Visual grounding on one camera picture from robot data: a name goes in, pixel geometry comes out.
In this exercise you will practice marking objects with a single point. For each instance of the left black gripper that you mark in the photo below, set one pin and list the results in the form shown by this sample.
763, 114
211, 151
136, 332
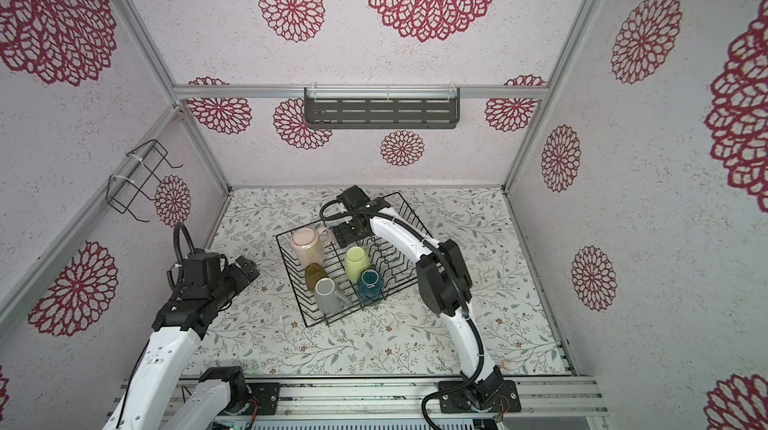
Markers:
248, 266

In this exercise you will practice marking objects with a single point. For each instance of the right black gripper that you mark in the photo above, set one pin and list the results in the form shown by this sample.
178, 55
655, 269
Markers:
344, 234

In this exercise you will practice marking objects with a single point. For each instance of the light green mug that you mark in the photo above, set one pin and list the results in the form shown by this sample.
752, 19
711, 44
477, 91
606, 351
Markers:
356, 261

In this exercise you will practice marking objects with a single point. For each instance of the pink purple mug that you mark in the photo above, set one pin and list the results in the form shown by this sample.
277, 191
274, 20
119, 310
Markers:
309, 245

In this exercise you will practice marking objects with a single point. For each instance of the black wire dish rack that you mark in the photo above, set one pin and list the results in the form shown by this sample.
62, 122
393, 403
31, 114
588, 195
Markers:
336, 269

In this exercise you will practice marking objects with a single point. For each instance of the dark green mug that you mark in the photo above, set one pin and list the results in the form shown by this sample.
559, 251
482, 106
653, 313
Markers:
370, 288

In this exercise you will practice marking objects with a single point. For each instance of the amber glass cup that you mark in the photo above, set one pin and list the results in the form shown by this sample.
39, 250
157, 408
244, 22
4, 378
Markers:
313, 273

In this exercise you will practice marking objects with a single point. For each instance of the cream grey mug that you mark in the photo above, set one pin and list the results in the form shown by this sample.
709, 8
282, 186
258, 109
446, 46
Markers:
330, 299

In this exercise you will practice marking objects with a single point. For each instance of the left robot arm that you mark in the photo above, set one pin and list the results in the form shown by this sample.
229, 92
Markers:
178, 330

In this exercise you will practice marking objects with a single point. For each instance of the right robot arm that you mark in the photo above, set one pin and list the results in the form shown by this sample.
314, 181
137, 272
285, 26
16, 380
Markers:
444, 286

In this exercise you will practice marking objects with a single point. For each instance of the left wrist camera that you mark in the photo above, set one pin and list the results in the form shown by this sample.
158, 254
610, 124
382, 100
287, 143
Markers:
200, 274

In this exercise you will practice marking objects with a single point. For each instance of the grey wall shelf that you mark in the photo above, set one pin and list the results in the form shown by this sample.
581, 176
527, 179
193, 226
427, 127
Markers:
386, 110

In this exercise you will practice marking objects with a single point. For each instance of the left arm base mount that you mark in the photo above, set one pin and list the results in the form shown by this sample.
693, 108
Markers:
244, 398

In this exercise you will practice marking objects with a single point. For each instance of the black wire wall holder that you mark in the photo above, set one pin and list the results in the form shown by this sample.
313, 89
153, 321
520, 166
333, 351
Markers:
126, 186

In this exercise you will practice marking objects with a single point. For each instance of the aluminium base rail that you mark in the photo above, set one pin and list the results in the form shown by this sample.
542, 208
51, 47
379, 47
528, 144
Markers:
408, 398

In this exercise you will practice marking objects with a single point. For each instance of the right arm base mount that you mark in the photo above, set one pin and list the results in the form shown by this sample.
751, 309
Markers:
496, 394

